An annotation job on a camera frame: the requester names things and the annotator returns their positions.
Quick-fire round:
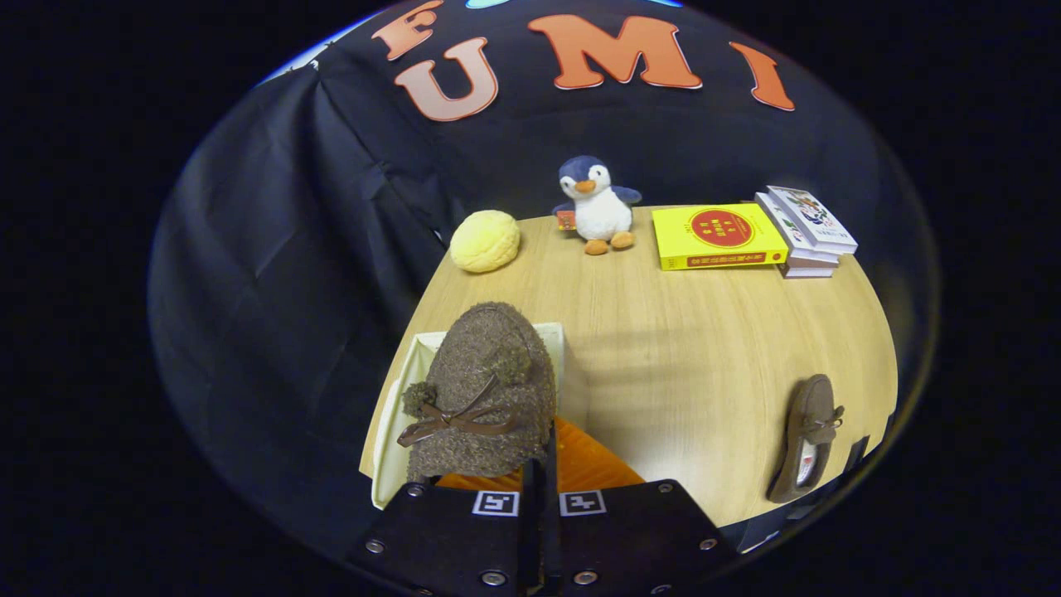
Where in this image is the black backdrop cloth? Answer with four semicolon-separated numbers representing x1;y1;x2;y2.
149;0;942;565

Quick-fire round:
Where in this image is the brown fuzzy shoe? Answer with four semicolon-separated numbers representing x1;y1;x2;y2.
767;373;845;505
396;301;559;483

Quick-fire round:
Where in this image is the yellow book with red circle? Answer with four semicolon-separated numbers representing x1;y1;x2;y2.
652;203;789;272

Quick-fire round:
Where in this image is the yellow round bread plush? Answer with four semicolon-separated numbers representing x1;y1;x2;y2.
449;210;522;274

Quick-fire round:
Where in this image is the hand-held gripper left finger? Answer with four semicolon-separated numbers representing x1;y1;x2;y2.
342;458;542;597

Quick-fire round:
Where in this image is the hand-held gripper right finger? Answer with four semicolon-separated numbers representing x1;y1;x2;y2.
541;416;740;597

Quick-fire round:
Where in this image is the penguin plush toy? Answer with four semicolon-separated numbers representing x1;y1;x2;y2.
552;155;643;256

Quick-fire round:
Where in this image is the white illustrated book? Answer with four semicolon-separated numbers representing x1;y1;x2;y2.
767;186;859;254

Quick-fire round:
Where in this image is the beige fabric storage box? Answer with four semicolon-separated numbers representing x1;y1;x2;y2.
359;322;566;510

